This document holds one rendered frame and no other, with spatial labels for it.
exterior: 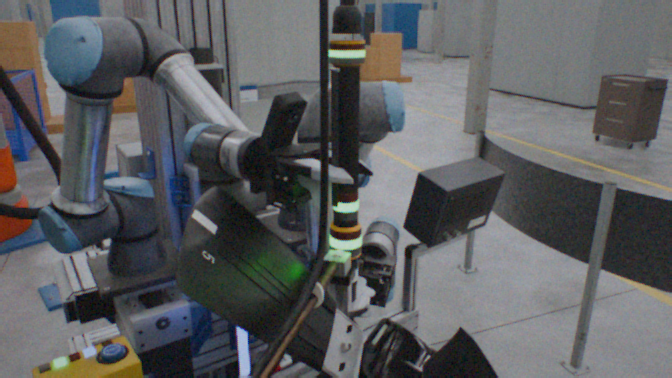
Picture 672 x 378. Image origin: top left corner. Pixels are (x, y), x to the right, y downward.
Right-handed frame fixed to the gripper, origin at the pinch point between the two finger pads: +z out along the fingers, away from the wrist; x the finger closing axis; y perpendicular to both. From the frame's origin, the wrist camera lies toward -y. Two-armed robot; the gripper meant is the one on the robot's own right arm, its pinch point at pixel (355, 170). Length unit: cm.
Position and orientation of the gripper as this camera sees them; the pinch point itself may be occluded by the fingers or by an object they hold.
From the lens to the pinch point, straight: 63.8
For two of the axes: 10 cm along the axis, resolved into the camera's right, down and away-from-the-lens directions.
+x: -6.7, 2.5, -7.0
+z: 7.4, 2.2, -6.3
